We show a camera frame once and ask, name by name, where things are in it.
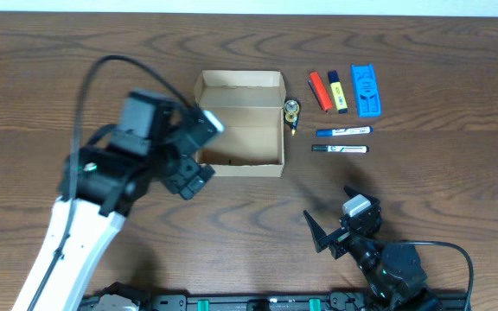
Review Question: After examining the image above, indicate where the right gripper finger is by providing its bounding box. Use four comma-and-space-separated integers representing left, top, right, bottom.
343, 186, 379, 206
303, 211, 339, 253

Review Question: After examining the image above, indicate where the blue whiteboard marker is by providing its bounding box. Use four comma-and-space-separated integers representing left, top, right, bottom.
316, 126, 374, 137

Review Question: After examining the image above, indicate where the brown cardboard box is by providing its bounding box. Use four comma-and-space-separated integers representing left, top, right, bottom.
194, 70, 286, 177

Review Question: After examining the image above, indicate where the yellow highlighter pen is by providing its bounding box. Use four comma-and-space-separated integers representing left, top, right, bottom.
328, 70, 348, 114

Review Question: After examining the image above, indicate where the blue plastic stapler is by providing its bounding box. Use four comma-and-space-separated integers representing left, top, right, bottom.
351, 64, 382, 117

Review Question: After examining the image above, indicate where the correction tape dispenser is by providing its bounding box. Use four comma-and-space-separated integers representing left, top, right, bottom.
284, 98, 301, 136

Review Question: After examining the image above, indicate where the orange highlighter pen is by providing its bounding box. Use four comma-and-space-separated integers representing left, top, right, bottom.
310, 72, 333, 112

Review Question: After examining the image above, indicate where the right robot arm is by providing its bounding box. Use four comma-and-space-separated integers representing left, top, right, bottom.
303, 186, 443, 310

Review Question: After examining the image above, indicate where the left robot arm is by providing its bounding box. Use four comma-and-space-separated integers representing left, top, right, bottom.
13, 89, 225, 310

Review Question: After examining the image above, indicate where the black whiteboard marker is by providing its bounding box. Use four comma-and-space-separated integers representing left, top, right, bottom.
311, 144, 369, 154

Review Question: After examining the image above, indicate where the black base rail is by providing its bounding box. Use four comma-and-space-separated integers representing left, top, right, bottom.
78, 282, 473, 311

